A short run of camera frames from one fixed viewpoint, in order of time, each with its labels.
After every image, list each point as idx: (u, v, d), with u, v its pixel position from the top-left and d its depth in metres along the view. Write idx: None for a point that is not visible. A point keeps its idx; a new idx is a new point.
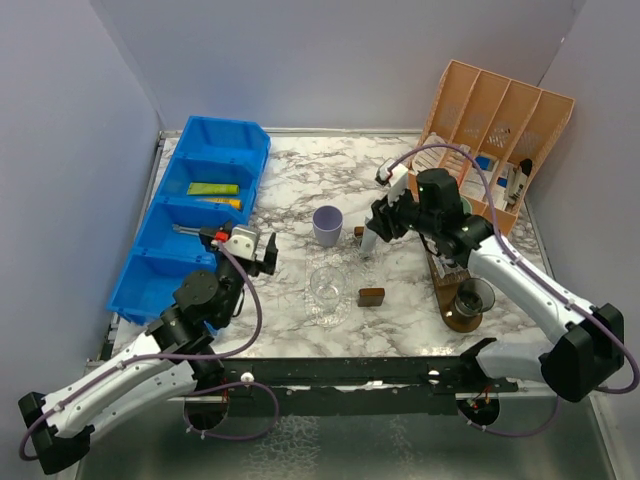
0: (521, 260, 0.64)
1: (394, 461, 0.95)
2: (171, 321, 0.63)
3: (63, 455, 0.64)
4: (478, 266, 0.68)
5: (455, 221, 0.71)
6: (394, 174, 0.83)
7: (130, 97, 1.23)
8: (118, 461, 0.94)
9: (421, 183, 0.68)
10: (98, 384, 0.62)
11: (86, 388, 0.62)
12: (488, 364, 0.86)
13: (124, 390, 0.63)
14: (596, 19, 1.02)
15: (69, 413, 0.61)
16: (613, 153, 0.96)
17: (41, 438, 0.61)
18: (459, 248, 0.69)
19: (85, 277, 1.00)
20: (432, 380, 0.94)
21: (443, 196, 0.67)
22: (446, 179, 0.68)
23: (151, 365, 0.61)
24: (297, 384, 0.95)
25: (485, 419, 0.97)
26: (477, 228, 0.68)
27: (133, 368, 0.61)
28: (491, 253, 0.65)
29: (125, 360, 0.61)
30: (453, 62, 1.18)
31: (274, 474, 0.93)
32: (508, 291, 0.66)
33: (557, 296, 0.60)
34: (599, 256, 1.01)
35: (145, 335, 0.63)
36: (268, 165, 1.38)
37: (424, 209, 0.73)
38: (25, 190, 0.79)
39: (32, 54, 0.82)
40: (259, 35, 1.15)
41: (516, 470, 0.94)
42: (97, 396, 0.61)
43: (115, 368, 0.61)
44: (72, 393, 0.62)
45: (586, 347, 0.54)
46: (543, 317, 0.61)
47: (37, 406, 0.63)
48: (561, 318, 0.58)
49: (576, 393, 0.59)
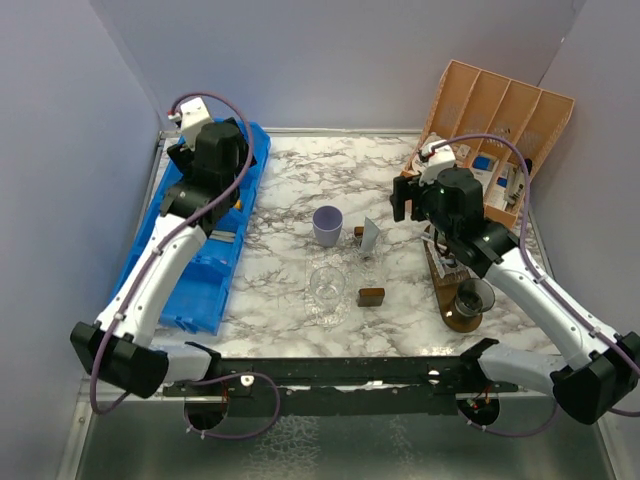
0: (545, 280, 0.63)
1: (394, 460, 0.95)
2: (180, 195, 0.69)
3: (148, 370, 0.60)
4: (498, 281, 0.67)
5: (474, 227, 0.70)
6: (436, 154, 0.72)
7: (129, 97, 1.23)
8: (119, 461, 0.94)
9: (444, 185, 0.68)
10: (147, 278, 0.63)
11: (135, 287, 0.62)
12: (490, 367, 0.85)
13: (171, 279, 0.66)
14: (596, 19, 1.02)
15: (135, 314, 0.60)
16: (613, 153, 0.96)
17: (119, 352, 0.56)
18: (477, 258, 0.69)
19: (85, 277, 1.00)
20: (432, 380, 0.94)
21: (466, 201, 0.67)
22: (471, 184, 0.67)
23: (185, 238, 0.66)
24: (297, 384, 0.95)
25: (485, 419, 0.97)
26: (498, 236, 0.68)
27: (171, 248, 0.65)
28: (514, 268, 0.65)
29: (160, 244, 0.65)
30: (453, 62, 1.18)
31: (274, 474, 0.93)
32: (529, 309, 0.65)
33: (582, 322, 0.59)
34: (599, 257, 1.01)
35: (162, 217, 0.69)
36: (268, 165, 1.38)
37: (444, 212, 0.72)
38: (25, 192, 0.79)
39: (31, 54, 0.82)
40: (259, 35, 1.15)
41: (515, 470, 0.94)
42: (151, 287, 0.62)
43: (154, 256, 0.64)
44: (123, 300, 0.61)
45: (609, 377, 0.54)
46: (565, 340, 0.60)
47: (95, 329, 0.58)
48: (585, 346, 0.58)
49: (589, 415, 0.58)
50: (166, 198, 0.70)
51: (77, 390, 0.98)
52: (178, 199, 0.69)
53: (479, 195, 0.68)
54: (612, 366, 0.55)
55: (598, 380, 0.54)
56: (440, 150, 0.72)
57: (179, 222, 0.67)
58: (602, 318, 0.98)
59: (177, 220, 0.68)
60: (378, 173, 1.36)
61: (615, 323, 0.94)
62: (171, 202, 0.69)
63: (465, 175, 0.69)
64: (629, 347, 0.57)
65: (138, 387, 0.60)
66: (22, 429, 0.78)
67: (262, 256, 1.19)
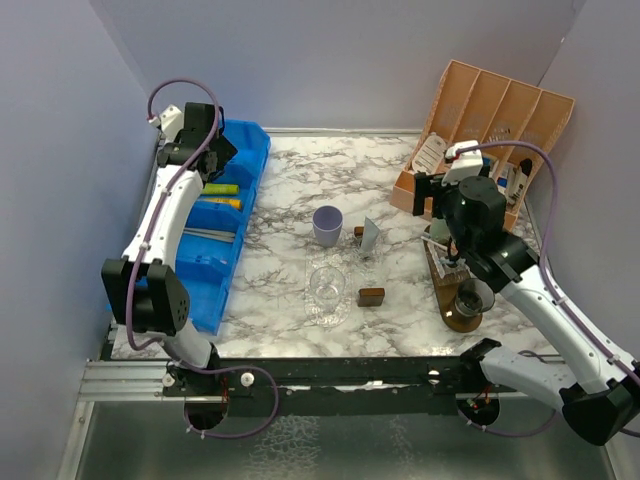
0: (565, 302, 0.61)
1: (394, 460, 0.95)
2: (173, 149, 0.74)
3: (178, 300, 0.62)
4: (514, 298, 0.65)
5: (492, 240, 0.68)
6: (461, 157, 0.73)
7: (129, 97, 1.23)
8: (119, 461, 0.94)
9: (467, 197, 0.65)
10: (163, 212, 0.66)
11: (154, 222, 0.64)
12: (491, 370, 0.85)
13: (182, 217, 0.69)
14: (596, 19, 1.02)
15: (159, 244, 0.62)
16: (613, 152, 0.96)
17: (151, 274, 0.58)
18: (493, 273, 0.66)
19: (84, 277, 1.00)
20: (432, 380, 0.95)
21: (488, 215, 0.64)
22: (496, 199, 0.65)
23: (189, 180, 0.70)
24: (297, 384, 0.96)
25: (485, 419, 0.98)
26: (514, 252, 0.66)
27: (177, 189, 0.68)
28: (533, 287, 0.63)
29: (167, 186, 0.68)
30: (453, 62, 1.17)
31: (274, 474, 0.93)
32: (545, 330, 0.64)
33: (600, 348, 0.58)
34: (599, 257, 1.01)
35: (162, 169, 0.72)
36: (268, 165, 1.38)
37: (462, 223, 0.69)
38: (24, 191, 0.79)
39: (31, 54, 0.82)
40: (259, 35, 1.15)
41: (516, 470, 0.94)
42: (168, 221, 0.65)
43: (165, 195, 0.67)
44: (144, 234, 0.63)
45: (627, 406, 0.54)
46: (580, 364, 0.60)
47: (124, 262, 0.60)
48: (603, 374, 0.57)
49: (601, 437, 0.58)
50: (160, 154, 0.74)
51: (77, 390, 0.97)
52: (173, 152, 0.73)
53: (502, 210, 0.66)
54: (630, 395, 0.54)
55: (615, 409, 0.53)
56: (466, 154, 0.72)
57: (179, 166, 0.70)
58: (602, 318, 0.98)
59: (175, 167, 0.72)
60: (378, 173, 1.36)
61: (615, 323, 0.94)
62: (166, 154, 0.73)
63: (489, 187, 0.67)
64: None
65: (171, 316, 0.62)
66: (21, 429, 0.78)
67: (262, 256, 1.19)
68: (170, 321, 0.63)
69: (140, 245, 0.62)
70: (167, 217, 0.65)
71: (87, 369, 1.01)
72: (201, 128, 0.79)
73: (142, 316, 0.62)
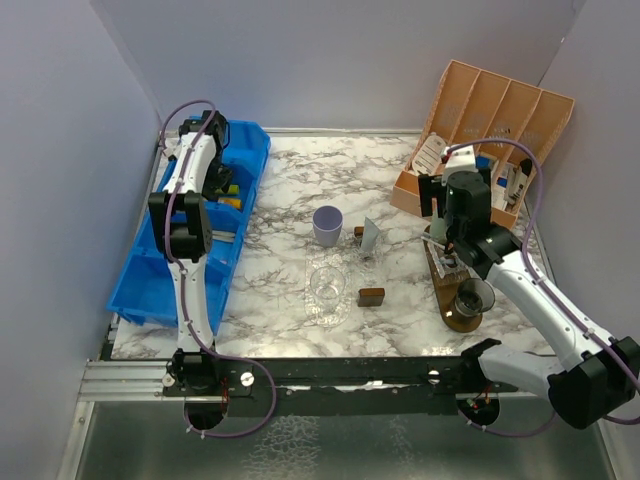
0: (544, 281, 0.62)
1: (394, 460, 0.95)
2: (192, 123, 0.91)
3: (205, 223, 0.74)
4: (497, 280, 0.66)
5: (481, 228, 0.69)
6: (453, 156, 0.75)
7: (130, 97, 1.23)
8: (118, 461, 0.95)
9: (452, 187, 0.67)
10: (191, 161, 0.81)
11: (185, 167, 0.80)
12: (488, 367, 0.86)
13: (203, 167, 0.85)
14: (596, 19, 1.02)
15: (190, 182, 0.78)
16: (613, 152, 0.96)
17: (190, 202, 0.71)
18: (480, 259, 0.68)
19: (85, 277, 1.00)
20: (432, 380, 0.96)
21: (472, 203, 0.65)
22: (479, 187, 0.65)
23: (207, 140, 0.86)
24: (297, 384, 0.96)
25: (486, 419, 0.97)
26: (501, 240, 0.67)
27: (199, 146, 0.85)
28: (513, 268, 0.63)
29: (192, 143, 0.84)
30: (453, 62, 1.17)
31: (274, 474, 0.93)
32: (527, 311, 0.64)
33: (576, 323, 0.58)
34: (599, 257, 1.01)
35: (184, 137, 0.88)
36: (267, 165, 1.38)
37: (453, 213, 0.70)
38: (24, 191, 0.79)
39: (32, 55, 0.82)
40: (259, 35, 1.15)
41: (515, 470, 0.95)
42: (195, 166, 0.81)
43: (190, 150, 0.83)
44: (178, 175, 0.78)
45: (602, 378, 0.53)
46: (559, 341, 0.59)
47: (164, 195, 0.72)
48: (578, 346, 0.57)
49: (582, 419, 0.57)
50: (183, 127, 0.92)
51: (77, 390, 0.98)
52: (192, 125, 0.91)
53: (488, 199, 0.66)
54: (605, 368, 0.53)
55: (589, 380, 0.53)
56: (460, 153, 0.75)
57: (198, 131, 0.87)
58: (602, 318, 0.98)
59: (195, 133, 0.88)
60: (378, 173, 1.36)
61: (614, 323, 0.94)
62: (187, 126, 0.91)
63: (475, 178, 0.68)
64: (623, 350, 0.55)
65: (201, 241, 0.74)
66: (22, 429, 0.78)
67: (262, 256, 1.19)
68: (200, 245, 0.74)
69: (177, 183, 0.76)
70: (195, 163, 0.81)
71: (87, 369, 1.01)
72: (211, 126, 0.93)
73: (177, 242, 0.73)
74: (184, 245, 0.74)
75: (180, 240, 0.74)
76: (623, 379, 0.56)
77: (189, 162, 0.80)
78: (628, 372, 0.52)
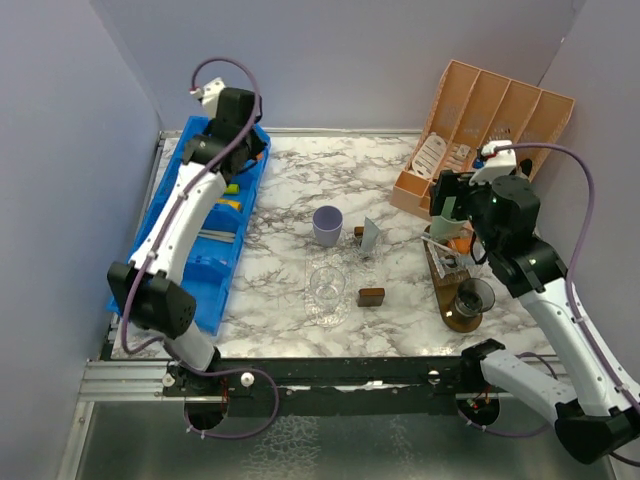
0: (584, 322, 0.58)
1: (394, 461, 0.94)
2: (200, 144, 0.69)
3: (177, 298, 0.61)
4: (531, 307, 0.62)
5: (520, 244, 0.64)
6: (498, 156, 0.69)
7: (130, 98, 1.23)
8: (119, 461, 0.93)
9: (498, 195, 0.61)
10: (177, 216, 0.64)
11: (167, 226, 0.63)
12: (491, 371, 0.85)
13: (197, 221, 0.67)
14: (595, 20, 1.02)
15: (165, 253, 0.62)
16: (612, 153, 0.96)
17: (155, 287, 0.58)
18: (517, 278, 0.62)
19: (85, 278, 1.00)
20: (432, 380, 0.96)
21: (518, 217, 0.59)
22: (528, 199, 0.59)
23: (208, 183, 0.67)
24: (297, 384, 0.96)
25: (485, 419, 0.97)
26: (543, 260, 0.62)
27: (195, 193, 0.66)
28: (554, 301, 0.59)
29: (187, 189, 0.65)
30: (453, 63, 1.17)
31: (274, 474, 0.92)
32: (557, 345, 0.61)
33: (609, 373, 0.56)
34: (598, 257, 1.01)
35: (187, 166, 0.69)
36: (268, 166, 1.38)
37: (491, 221, 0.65)
38: (24, 192, 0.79)
39: (31, 55, 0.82)
40: (258, 36, 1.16)
41: (516, 470, 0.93)
42: (180, 228, 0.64)
43: (180, 200, 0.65)
44: (156, 240, 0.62)
45: (624, 436, 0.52)
46: (585, 386, 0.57)
47: (130, 267, 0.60)
48: (607, 399, 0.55)
49: (587, 459, 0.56)
50: (188, 147, 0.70)
51: (77, 390, 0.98)
52: (199, 148, 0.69)
53: (535, 213, 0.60)
54: (628, 426, 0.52)
55: (611, 435, 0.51)
56: (502, 153, 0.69)
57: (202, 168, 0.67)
58: (602, 318, 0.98)
59: (199, 165, 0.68)
60: (378, 173, 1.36)
61: (614, 323, 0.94)
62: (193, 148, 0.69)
63: (524, 187, 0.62)
64: None
65: (167, 318, 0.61)
66: (21, 427, 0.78)
67: (262, 256, 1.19)
68: (168, 323, 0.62)
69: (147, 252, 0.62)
70: (179, 226, 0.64)
71: (87, 369, 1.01)
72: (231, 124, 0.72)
73: (143, 316, 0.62)
74: (151, 320, 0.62)
75: (147, 313, 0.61)
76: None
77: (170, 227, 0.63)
78: None
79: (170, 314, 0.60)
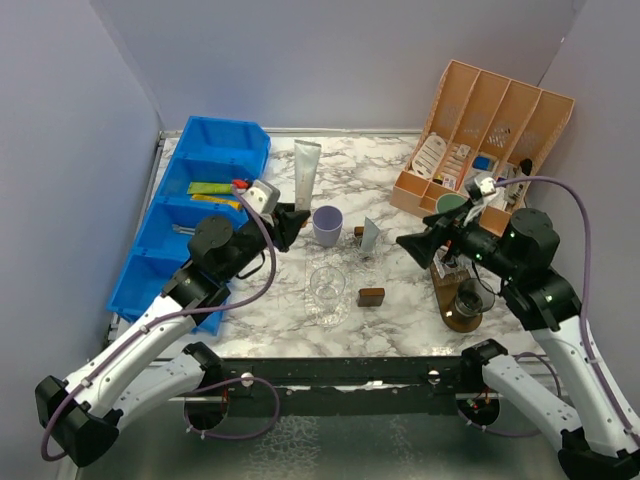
0: (598, 364, 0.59)
1: (394, 461, 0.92)
2: (184, 280, 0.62)
3: (96, 432, 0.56)
4: (543, 343, 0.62)
5: (537, 278, 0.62)
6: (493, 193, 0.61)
7: (130, 97, 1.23)
8: (115, 462, 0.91)
9: (517, 230, 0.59)
10: (129, 349, 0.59)
11: (114, 356, 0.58)
12: (491, 377, 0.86)
13: (151, 357, 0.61)
14: (595, 20, 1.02)
15: (99, 386, 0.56)
16: (612, 152, 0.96)
17: (71, 420, 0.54)
18: (532, 311, 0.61)
19: (85, 278, 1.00)
20: (431, 380, 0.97)
21: (537, 254, 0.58)
22: (548, 235, 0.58)
23: (175, 325, 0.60)
24: (297, 384, 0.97)
25: (486, 419, 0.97)
26: (560, 295, 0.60)
27: (157, 330, 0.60)
28: (569, 342, 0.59)
29: (150, 323, 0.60)
30: (453, 62, 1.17)
31: (274, 474, 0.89)
32: (567, 382, 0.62)
33: (620, 415, 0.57)
34: (597, 257, 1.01)
35: (162, 296, 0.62)
36: (268, 166, 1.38)
37: (505, 253, 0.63)
38: (23, 190, 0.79)
39: (30, 53, 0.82)
40: (258, 35, 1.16)
41: (516, 471, 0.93)
42: (127, 361, 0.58)
43: (139, 333, 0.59)
44: (97, 367, 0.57)
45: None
46: (594, 426, 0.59)
47: (60, 387, 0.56)
48: (616, 441, 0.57)
49: None
50: (170, 280, 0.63)
51: None
52: (182, 286, 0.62)
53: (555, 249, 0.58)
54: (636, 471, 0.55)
55: None
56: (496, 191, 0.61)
57: (172, 312, 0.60)
58: (603, 318, 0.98)
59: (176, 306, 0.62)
60: (378, 173, 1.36)
61: (614, 323, 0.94)
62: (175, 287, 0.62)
63: (544, 221, 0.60)
64: None
65: (76, 448, 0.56)
66: (21, 427, 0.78)
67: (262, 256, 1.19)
68: (81, 452, 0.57)
69: (83, 377, 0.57)
70: (126, 359, 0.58)
71: None
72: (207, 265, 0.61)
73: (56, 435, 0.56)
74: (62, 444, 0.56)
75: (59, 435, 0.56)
76: None
77: (114, 358, 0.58)
78: None
79: (75, 446, 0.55)
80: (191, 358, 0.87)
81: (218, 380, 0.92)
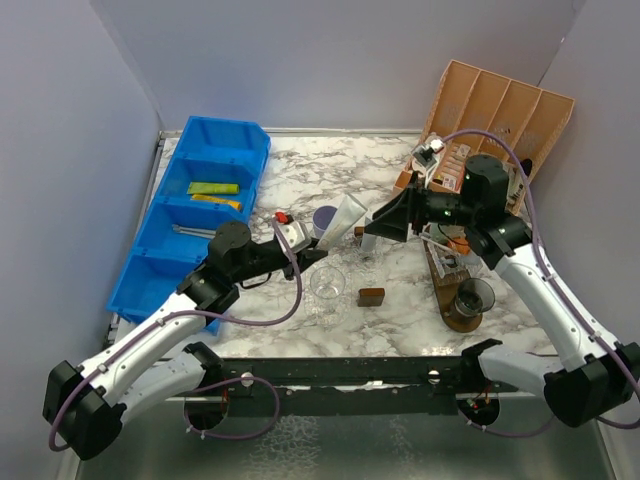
0: (554, 279, 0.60)
1: (394, 460, 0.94)
2: (198, 281, 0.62)
3: (104, 422, 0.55)
4: (506, 273, 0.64)
5: (494, 217, 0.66)
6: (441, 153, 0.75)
7: (130, 97, 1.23)
8: (117, 461, 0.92)
9: (470, 171, 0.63)
10: (144, 340, 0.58)
11: (131, 344, 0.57)
12: (489, 365, 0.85)
13: (163, 350, 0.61)
14: (596, 19, 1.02)
15: (115, 373, 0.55)
16: (613, 152, 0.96)
17: (87, 404, 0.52)
18: (490, 249, 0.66)
19: (85, 278, 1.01)
20: (432, 380, 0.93)
21: (489, 191, 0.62)
22: (497, 173, 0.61)
23: (190, 320, 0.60)
24: (297, 384, 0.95)
25: (485, 419, 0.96)
26: (514, 231, 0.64)
27: (174, 323, 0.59)
28: (523, 263, 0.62)
29: (165, 316, 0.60)
30: (453, 63, 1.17)
31: (274, 474, 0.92)
32: (533, 307, 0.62)
33: (583, 324, 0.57)
34: (597, 258, 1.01)
35: (176, 294, 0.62)
36: (267, 165, 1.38)
37: (464, 199, 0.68)
38: (22, 191, 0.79)
39: (28, 52, 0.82)
40: (258, 36, 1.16)
41: (515, 470, 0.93)
42: (143, 351, 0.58)
43: (156, 324, 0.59)
44: (114, 354, 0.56)
45: (602, 382, 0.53)
46: (562, 341, 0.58)
47: (75, 371, 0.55)
48: (582, 348, 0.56)
49: (576, 417, 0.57)
50: (185, 278, 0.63)
51: None
52: (196, 286, 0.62)
53: (506, 187, 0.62)
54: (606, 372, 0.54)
55: (589, 382, 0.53)
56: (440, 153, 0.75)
57: (188, 309, 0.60)
58: (602, 318, 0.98)
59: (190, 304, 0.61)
60: (378, 173, 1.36)
61: (613, 324, 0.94)
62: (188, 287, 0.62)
63: (496, 163, 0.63)
64: (627, 355, 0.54)
65: (82, 438, 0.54)
66: (21, 427, 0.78)
67: None
68: (87, 444, 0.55)
69: (100, 363, 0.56)
70: (141, 348, 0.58)
71: None
72: (223, 268, 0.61)
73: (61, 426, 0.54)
74: (67, 433, 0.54)
75: (65, 424, 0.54)
76: (623, 383, 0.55)
77: (131, 346, 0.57)
78: (630, 376, 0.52)
79: (83, 436, 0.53)
80: (192, 357, 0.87)
81: (217, 381, 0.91)
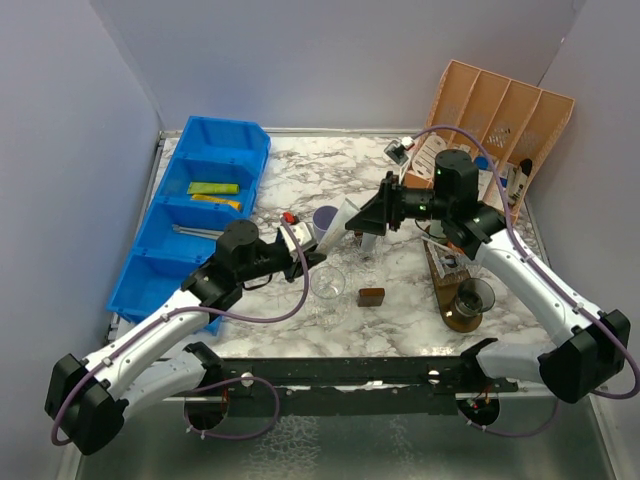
0: (532, 259, 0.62)
1: (394, 461, 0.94)
2: (203, 278, 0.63)
3: (108, 416, 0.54)
4: (487, 260, 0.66)
5: (467, 208, 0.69)
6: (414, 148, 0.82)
7: (130, 97, 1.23)
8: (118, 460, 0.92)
9: (440, 166, 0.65)
10: (149, 334, 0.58)
11: (136, 338, 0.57)
12: (487, 362, 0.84)
13: (167, 345, 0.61)
14: (596, 19, 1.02)
15: (119, 366, 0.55)
16: (613, 152, 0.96)
17: (90, 396, 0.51)
18: (467, 240, 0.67)
19: (85, 278, 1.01)
20: (432, 380, 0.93)
21: (461, 184, 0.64)
22: (467, 166, 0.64)
23: (195, 315, 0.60)
24: (297, 384, 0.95)
25: (485, 419, 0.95)
26: (489, 220, 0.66)
27: (178, 318, 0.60)
28: (501, 247, 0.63)
29: (170, 311, 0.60)
30: (453, 63, 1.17)
31: (274, 474, 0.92)
32: (517, 289, 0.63)
33: (566, 298, 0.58)
34: (597, 257, 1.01)
35: (181, 290, 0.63)
36: (267, 165, 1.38)
37: (438, 194, 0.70)
38: (22, 191, 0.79)
39: (28, 53, 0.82)
40: (258, 36, 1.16)
41: (515, 470, 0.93)
42: (147, 344, 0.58)
43: (160, 318, 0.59)
44: (118, 347, 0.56)
45: (591, 353, 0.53)
46: (549, 318, 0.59)
47: (80, 364, 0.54)
48: (568, 321, 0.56)
49: (572, 393, 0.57)
50: (191, 274, 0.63)
51: None
52: (200, 282, 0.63)
53: (475, 178, 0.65)
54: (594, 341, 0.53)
55: (579, 354, 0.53)
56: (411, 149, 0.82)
57: (193, 306, 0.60)
58: None
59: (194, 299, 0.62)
60: (378, 173, 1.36)
61: None
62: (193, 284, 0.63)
63: (464, 156, 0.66)
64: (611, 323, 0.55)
65: (86, 432, 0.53)
66: (21, 428, 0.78)
67: None
68: (90, 439, 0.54)
69: (104, 357, 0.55)
70: (146, 342, 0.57)
71: None
72: (229, 264, 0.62)
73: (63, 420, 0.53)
74: (70, 428, 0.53)
75: (67, 418, 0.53)
76: (613, 351, 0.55)
77: (135, 339, 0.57)
78: (617, 342, 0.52)
79: (86, 430, 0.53)
80: (192, 357, 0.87)
81: (218, 382, 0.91)
